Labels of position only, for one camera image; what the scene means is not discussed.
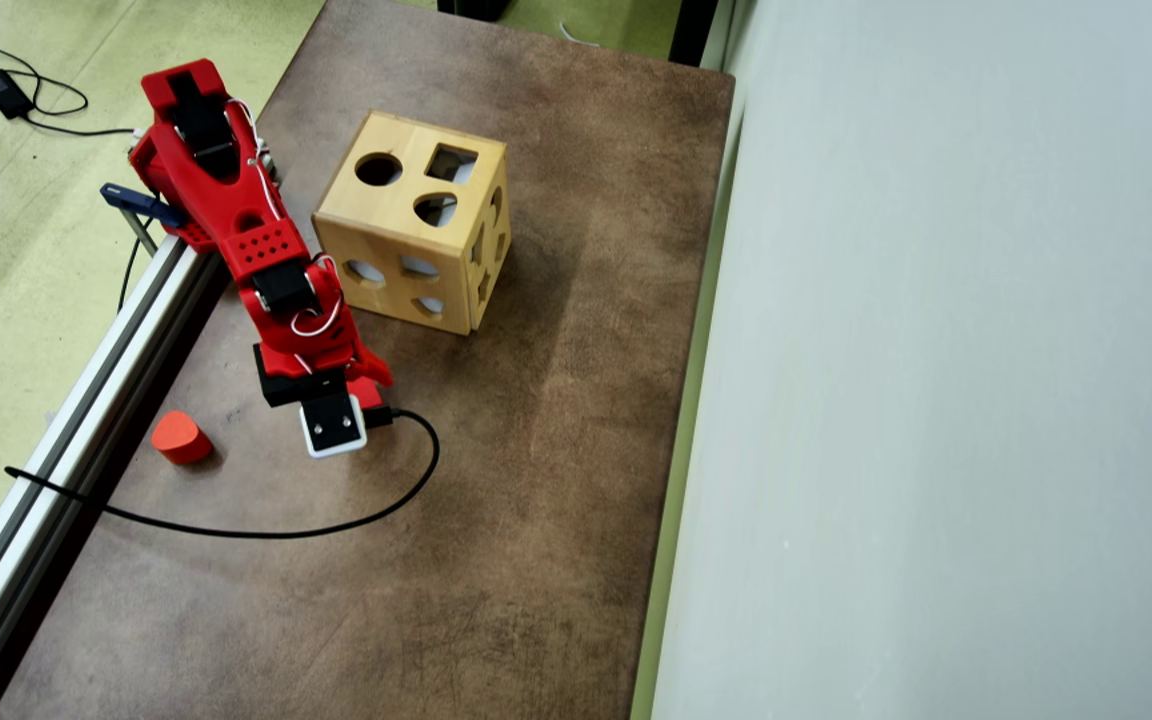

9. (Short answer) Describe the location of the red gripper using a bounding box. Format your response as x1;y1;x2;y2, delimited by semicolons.
244;288;396;411

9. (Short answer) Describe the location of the wooden shape sorter box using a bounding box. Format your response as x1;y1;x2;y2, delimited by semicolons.
312;110;512;336

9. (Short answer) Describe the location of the red rounded triangular block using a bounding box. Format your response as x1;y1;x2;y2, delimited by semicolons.
150;410;215;466

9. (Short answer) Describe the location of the blue clamp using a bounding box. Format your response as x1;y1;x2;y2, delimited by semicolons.
100;182;188;257

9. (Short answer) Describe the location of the dark object on floor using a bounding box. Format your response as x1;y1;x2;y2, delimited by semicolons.
436;0;513;23

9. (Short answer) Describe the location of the black power adapter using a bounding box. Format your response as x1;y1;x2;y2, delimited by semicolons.
0;68;36;122

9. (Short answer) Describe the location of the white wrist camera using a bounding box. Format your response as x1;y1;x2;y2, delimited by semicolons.
297;392;370;460

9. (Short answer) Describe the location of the thick black camera cable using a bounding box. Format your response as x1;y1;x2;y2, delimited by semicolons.
4;405;441;542

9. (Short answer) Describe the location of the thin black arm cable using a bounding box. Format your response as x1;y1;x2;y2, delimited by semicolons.
119;238;143;311

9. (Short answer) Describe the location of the aluminium profile rail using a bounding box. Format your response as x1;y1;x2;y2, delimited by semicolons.
0;235;224;720

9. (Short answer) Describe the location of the thin black floor cable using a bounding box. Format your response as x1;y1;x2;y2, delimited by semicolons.
0;45;137;138

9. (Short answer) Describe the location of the black vertical post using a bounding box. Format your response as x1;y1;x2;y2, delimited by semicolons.
669;0;720;69

